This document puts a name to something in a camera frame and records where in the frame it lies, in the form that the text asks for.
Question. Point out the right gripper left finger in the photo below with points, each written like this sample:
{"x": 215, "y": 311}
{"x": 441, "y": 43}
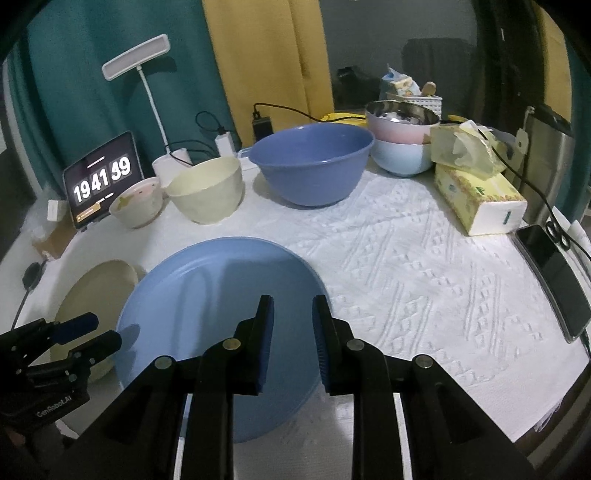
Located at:
{"x": 175, "y": 419}

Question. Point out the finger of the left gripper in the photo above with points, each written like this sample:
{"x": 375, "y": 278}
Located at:
{"x": 87, "y": 348}
{"x": 64, "y": 327}

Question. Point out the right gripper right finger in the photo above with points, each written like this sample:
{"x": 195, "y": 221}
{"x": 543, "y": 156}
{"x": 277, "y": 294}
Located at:
{"x": 450, "y": 436}

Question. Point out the beige round plate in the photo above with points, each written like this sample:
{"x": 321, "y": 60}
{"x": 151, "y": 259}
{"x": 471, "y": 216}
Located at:
{"x": 103, "y": 291}

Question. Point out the blue plate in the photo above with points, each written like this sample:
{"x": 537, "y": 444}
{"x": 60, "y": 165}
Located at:
{"x": 196, "y": 298}

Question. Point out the pink strawberry bowl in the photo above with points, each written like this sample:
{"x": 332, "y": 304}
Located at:
{"x": 139, "y": 204}

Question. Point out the cream bowl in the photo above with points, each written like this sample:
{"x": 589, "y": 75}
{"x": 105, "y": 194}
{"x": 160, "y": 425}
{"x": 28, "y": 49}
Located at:
{"x": 209, "y": 191}

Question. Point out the large blue bowl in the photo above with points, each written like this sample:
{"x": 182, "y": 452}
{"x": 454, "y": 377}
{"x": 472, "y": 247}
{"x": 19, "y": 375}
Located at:
{"x": 314, "y": 165}

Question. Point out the black round puck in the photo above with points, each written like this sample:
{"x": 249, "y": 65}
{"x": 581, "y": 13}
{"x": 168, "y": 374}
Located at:
{"x": 32, "y": 275}

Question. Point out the cardboard box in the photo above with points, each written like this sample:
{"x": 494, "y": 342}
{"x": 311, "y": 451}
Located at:
{"x": 58, "y": 240}

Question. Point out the small white box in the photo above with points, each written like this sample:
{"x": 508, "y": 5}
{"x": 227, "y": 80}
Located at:
{"x": 56, "y": 210}

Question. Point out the tablet showing clock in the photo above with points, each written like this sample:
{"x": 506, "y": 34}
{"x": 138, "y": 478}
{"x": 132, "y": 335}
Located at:
{"x": 94, "y": 182}

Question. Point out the black smartphone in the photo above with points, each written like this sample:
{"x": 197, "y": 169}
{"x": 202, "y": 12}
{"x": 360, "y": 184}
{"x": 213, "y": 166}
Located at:
{"x": 557, "y": 278}

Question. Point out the white power strip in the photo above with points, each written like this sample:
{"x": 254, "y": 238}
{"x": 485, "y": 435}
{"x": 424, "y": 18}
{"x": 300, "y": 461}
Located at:
{"x": 243, "y": 157}

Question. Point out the white charger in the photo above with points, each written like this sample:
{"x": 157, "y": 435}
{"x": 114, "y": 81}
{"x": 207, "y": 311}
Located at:
{"x": 225, "y": 145}

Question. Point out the teal curtain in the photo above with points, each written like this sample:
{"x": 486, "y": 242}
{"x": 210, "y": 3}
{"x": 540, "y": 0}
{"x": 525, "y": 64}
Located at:
{"x": 65, "y": 108}

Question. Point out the black charger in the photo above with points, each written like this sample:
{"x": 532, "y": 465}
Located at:
{"x": 261, "y": 127}

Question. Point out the yellow tissue box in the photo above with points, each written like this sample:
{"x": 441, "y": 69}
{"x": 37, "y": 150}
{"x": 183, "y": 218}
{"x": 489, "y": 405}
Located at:
{"x": 469, "y": 173}

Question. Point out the light blue bowl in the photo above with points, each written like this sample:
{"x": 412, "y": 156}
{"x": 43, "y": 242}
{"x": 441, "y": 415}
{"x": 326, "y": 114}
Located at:
{"x": 403, "y": 160}

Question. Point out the yellow snack packet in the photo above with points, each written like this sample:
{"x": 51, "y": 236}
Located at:
{"x": 355, "y": 119}

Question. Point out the yellow curtain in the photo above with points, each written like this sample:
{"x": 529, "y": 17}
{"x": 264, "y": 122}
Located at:
{"x": 272, "y": 52}

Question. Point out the white basket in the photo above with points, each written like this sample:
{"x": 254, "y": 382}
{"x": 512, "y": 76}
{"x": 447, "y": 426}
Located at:
{"x": 433, "y": 103}

